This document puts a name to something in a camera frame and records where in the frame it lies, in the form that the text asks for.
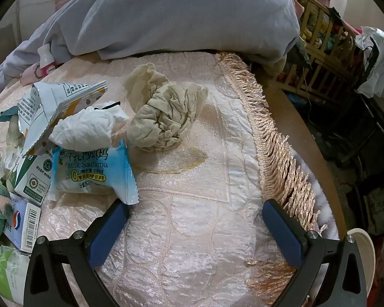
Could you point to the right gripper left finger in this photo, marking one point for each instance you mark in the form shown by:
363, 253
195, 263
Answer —
46, 283

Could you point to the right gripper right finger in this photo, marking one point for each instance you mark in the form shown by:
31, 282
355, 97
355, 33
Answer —
344, 282

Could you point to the blue white medicine box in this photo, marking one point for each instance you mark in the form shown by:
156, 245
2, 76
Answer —
22, 224

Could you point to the green white milk carton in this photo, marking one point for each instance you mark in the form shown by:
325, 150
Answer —
29, 178

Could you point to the blue Milk Sachima packet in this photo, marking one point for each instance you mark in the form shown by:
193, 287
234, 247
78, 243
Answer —
95, 172

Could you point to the white tissue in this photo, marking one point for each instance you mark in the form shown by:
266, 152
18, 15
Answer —
91, 128

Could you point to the torn white snack bag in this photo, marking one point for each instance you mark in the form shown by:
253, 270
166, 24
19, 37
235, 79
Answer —
42, 108

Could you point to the beige tissue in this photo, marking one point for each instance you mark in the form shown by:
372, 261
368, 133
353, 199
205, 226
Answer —
164, 110

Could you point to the cream trash bucket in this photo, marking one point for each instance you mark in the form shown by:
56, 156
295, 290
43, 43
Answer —
367, 253

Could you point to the white green plastic bag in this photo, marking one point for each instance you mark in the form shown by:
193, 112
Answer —
13, 272

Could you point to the pink quilted bedspread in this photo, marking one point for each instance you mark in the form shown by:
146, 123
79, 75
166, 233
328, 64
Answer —
196, 237

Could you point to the pink cylindrical case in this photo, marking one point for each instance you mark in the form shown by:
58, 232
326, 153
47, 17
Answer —
31, 75

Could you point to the small pink white bottle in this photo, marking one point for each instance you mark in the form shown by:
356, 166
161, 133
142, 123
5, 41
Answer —
47, 62

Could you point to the grey blue duvet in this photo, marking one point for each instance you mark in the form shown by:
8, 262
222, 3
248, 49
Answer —
121, 28

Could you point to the wooden bed frame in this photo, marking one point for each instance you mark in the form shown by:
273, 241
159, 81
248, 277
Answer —
290, 123

